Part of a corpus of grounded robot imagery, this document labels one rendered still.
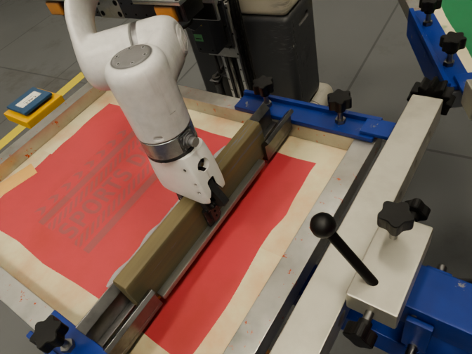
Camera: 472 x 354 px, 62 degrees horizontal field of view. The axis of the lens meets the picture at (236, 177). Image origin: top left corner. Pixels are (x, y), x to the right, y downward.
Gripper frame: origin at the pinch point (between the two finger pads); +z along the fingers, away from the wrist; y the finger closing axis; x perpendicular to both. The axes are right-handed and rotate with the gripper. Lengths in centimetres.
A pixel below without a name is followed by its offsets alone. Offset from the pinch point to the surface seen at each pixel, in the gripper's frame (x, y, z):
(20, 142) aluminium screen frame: 2, 58, 2
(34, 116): -9, 71, 6
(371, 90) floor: -162, 33, 100
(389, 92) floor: -164, 23, 100
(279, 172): -16.3, -4.5, 5.9
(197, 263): 6.8, -1.6, 6.1
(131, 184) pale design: -1.7, 22.8, 5.9
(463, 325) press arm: 1.9, -39.0, -2.4
